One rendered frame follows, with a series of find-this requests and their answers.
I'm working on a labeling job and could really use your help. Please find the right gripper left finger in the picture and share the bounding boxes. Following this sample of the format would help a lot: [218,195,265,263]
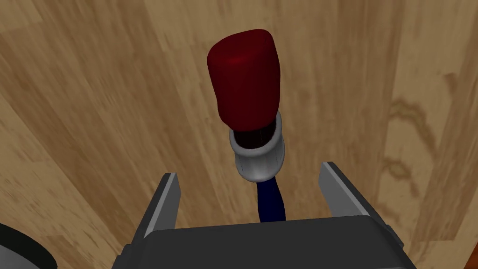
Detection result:
[132,172,182,244]

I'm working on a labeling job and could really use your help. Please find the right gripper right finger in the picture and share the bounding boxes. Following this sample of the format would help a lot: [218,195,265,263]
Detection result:
[319,161,390,230]

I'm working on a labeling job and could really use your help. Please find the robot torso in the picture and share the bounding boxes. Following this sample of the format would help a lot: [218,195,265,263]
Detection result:
[0,223,58,269]

